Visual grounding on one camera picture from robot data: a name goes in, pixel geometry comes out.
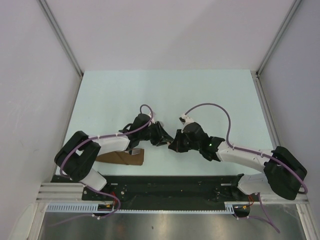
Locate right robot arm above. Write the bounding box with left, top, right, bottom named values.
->
left=168, top=122, right=307, bottom=201

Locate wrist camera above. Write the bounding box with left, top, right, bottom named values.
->
left=179, top=113, right=195, bottom=126
left=148, top=112, right=164, bottom=127

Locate left aluminium frame post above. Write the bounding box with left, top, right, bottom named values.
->
left=36, top=0, right=84, bottom=77

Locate right aluminium frame post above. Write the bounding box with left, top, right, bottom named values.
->
left=257, top=0, right=306, bottom=76

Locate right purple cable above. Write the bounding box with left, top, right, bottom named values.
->
left=183, top=102, right=309, bottom=233

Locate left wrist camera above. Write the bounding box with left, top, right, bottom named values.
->
left=148, top=112, right=164, bottom=127

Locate aluminium frame post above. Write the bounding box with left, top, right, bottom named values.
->
left=257, top=0, right=306, bottom=76
left=36, top=0, right=84, bottom=77

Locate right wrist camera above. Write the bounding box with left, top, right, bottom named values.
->
left=179, top=113, right=195, bottom=126

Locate silver metal fork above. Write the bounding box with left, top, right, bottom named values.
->
left=125, top=148, right=141, bottom=156

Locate grey slotted cable duct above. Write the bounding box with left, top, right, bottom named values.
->
left=45, top=203, right=244, bottom=215

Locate brown cloth napkin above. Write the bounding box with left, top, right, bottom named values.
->
left=96, top=148, right=145, bottom=166

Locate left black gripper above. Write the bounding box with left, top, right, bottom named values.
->
left=138, top=121, right=174, bottom=147

